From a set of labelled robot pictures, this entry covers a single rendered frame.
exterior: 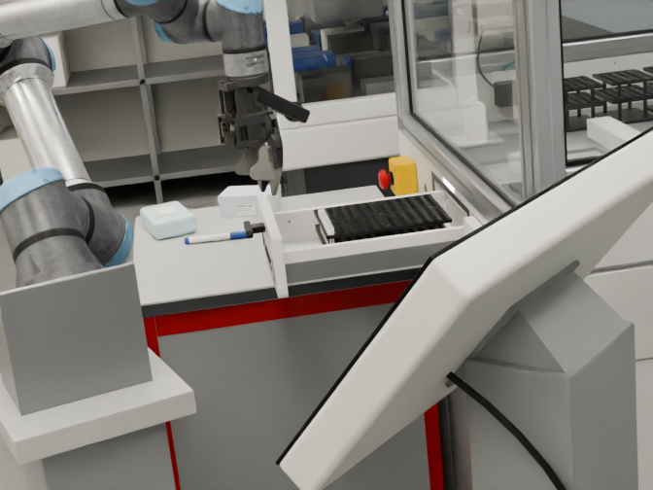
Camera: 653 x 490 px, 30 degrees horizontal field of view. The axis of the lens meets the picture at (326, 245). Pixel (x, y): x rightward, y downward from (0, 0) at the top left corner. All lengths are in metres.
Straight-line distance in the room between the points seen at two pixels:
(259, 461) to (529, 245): 1.44
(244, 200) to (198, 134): 3.66
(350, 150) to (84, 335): 1.25
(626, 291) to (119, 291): 0.75
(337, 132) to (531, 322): 1.79
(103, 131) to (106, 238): 4.36
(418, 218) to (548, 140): 0.55
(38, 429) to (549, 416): 0.88
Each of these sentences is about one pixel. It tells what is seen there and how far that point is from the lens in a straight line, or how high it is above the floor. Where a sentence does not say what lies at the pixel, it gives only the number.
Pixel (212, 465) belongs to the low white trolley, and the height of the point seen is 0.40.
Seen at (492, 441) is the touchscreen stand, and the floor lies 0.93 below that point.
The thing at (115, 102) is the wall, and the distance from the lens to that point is 6.37.
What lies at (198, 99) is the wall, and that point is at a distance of 6.36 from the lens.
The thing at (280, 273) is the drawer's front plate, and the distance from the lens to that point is 2.02.
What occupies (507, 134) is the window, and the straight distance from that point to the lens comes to 1.82.
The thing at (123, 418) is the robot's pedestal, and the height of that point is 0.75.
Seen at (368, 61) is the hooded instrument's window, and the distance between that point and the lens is 2.95.
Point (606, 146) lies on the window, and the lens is 1.67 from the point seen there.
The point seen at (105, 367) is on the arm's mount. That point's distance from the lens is 1.91.
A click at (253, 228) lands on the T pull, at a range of 2.13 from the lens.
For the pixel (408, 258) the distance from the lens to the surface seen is 2.07.
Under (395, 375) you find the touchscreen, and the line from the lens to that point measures 1.05.
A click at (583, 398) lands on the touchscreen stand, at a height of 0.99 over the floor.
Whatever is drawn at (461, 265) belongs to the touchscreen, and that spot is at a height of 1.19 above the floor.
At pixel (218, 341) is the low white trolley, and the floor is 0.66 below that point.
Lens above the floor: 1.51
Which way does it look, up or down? 18 degrees down
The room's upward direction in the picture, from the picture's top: 6 degrees counter-clockwise
